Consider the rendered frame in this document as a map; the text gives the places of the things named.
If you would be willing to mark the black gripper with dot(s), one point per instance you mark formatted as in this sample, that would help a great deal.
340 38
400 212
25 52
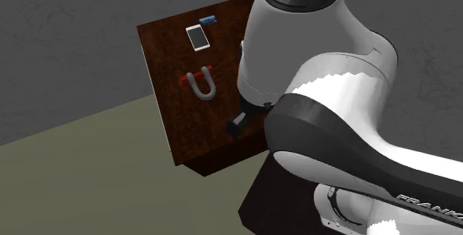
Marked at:
249 113

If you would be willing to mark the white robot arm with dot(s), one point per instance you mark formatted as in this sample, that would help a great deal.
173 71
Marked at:
325 64

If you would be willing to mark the grey and red shackle lock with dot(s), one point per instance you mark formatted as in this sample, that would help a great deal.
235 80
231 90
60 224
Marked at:
202 93

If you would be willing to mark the dark wooden table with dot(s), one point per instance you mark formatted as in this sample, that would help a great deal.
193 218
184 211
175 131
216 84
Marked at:
170 82

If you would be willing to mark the dark robot stand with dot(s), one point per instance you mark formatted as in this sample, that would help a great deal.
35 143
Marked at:
282 198

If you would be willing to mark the white smartphone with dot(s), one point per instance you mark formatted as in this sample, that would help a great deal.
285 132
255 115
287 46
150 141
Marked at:
198 37

